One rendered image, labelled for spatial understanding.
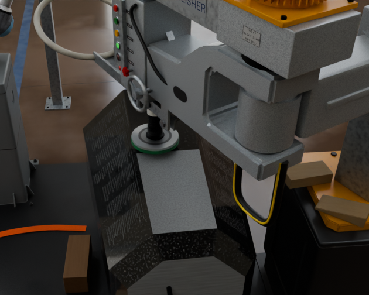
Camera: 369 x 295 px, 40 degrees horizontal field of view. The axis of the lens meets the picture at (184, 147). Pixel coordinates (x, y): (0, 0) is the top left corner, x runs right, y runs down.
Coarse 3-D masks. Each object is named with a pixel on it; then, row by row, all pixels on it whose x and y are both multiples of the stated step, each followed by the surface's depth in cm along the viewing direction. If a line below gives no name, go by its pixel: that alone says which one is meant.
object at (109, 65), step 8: (96, 56) 242; (112, 56) 250; (104, 64) 237; (112, 64) 243; (112, 72) 232; (120, 72) 237; (120, 80) 228; (152, 104) 210; (160, 112) 207; (160, 120) 201; (176, 120) 204
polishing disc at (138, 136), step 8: (136, 128) 235; (144, 128) 235; (136, 136) 230; (144, 136) 230; (168, 136) 230; (176, 136) 231; (136, 144) 225; (144, 144) 225; (152, 144) 225; (160, 144) 225; (168, 144) 226
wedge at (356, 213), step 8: (320, 200) 211; (328, 200) 211; (336, 200) 210; (344, 200) 209; (320, 208) 207; (328, 208) 206; (336, 208) 205; (344, 208) 205; (352, 208) 204; (360, 208) 203; (368, 208) 203; (336, 216) 204; (344, 216) 202; (352, 216) 200; (360, 216) 199; (368, 216) 205; (360, 224) 200
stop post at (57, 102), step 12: (48, 12) 372; (48, 24) 377; (48, 36) 383; (48, 48) 388; (48, 60) 394; (48, 72) 400; (60, 84) 410; (60, 96) 413; (48, 108) 413; (60, 108) 413
